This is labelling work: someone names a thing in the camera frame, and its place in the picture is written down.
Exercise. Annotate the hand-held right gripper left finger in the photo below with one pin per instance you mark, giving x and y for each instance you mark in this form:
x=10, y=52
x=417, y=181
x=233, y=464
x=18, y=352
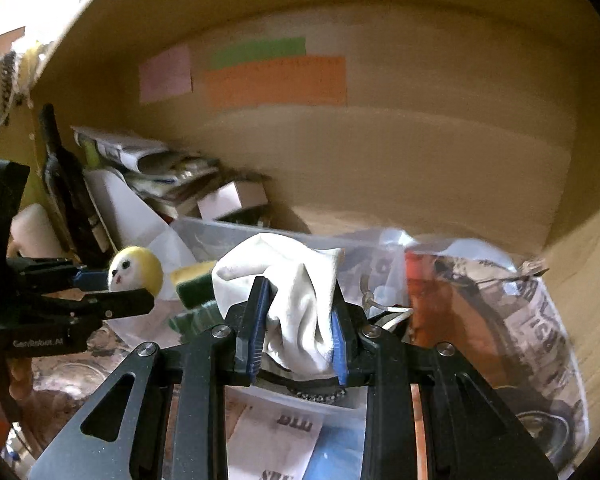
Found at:
x=260, y=327

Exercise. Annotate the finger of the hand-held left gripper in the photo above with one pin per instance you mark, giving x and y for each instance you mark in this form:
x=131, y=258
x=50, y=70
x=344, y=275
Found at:
x=125, y=305
x=91, y=279

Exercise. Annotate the yellow green sponge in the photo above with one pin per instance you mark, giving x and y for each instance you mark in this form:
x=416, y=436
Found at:
x=192, y=282

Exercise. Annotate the stack of papers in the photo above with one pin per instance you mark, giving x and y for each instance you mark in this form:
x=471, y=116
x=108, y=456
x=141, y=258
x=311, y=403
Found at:
x=150, y=165

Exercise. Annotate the yellow plush toy white face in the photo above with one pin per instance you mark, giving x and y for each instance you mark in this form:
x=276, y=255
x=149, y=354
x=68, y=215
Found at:
x=137, y=270

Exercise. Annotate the printed paper sheet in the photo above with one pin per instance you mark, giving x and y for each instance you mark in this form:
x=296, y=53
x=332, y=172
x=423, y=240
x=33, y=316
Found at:
x=275, y=435

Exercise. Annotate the white foam roll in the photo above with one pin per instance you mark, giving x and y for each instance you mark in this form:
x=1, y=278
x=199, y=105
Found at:
x=32, y=232

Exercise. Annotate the white cloth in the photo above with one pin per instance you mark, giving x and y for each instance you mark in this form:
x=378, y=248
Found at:
x=295, y=290

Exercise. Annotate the green paper note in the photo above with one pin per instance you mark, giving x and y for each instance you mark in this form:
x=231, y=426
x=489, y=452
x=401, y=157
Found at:
x=257, y=53

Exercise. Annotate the orange paper note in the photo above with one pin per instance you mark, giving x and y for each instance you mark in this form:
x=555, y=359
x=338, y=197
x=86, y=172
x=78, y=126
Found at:
x=277, y=81

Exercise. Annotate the printed clear plastic bag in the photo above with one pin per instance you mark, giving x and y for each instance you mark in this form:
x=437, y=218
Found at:
x=520, y=325

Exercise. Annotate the pink paper note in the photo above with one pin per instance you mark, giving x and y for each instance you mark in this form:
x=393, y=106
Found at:
x=165, y=74

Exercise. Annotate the dark green sponge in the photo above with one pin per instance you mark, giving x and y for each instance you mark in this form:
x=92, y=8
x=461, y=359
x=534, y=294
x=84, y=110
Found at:
x=200, y=321

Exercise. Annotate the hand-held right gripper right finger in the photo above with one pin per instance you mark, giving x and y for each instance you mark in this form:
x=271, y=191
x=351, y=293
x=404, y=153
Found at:
x=338, y=342

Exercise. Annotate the white paper bag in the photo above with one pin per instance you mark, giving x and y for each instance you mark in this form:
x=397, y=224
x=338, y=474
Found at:
x=130, y=215

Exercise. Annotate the clear plastic container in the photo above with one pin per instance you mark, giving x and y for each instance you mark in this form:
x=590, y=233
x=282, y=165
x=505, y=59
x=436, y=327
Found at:
x=215, y=237

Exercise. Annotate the small white box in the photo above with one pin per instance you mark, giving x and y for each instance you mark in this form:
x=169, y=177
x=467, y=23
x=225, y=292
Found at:
x=232, y=199

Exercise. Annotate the hanging paper scraps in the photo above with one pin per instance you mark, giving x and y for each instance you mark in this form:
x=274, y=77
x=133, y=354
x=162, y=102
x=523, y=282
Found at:
x=2, y=80

